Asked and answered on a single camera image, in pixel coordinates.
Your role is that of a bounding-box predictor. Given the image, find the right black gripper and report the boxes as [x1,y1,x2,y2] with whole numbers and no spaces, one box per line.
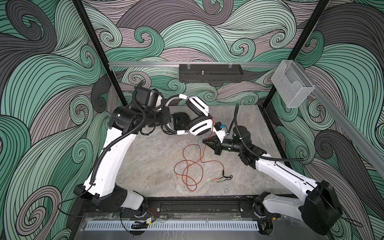
[203,134,246,156]

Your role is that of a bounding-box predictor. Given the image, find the black blue headphones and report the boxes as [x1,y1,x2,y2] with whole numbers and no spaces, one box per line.
[161,112,191,135]

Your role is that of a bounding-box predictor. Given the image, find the white black headphones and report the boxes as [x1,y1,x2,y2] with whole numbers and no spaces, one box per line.
[165,94,215,136]

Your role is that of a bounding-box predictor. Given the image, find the black headphone cable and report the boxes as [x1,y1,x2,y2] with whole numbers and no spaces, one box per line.
[211,170,234,183]

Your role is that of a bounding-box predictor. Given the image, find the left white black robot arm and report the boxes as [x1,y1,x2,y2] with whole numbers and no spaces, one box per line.
[74,87,171,213]

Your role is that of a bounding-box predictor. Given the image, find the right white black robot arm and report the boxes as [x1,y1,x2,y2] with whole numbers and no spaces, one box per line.
[203,114,343,236]

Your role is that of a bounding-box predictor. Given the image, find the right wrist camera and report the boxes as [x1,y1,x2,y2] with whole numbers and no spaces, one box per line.
[214,122,227,143]

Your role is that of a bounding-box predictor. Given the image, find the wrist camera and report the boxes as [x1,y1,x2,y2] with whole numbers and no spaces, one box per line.
[133,87,164,111]
[214,122,227,143]

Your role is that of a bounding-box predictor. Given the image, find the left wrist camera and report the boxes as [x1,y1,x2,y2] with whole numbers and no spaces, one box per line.
[133,87,164,111]

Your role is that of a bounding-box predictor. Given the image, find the black perforated wall tray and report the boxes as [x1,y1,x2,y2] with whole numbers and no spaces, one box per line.
[179,64,244,84]

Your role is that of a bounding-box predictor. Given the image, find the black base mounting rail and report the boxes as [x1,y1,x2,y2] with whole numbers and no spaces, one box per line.
[80,196,319,218]

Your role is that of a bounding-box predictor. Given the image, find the black frame post left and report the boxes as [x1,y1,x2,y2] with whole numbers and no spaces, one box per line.
[72,0,128,106]

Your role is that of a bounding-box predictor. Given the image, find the black frame post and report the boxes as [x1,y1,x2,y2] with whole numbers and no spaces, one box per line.
[261,0,329,112]
[72,0,128,106]

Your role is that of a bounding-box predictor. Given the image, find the white slotted cable duct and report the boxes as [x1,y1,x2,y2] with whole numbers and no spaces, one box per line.
[84,220,259,232]

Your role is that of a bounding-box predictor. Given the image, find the aluminium rail back wall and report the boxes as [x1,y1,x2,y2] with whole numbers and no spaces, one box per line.
[108,61,280,69]

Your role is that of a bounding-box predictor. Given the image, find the aluminium rail wall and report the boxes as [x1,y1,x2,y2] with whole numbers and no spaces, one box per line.
[299,65,384,177]
[108,61,280,69]

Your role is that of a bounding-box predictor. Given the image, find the clear plastic wall bin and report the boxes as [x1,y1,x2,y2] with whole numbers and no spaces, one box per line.
[271,60,315,109]

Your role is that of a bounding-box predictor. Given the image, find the aluminium rail right wall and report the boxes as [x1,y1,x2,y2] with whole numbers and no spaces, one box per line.
[299,65,384,177]

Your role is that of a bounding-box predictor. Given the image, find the black frame post right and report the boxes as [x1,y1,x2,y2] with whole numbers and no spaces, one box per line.
[261,0,329,112]

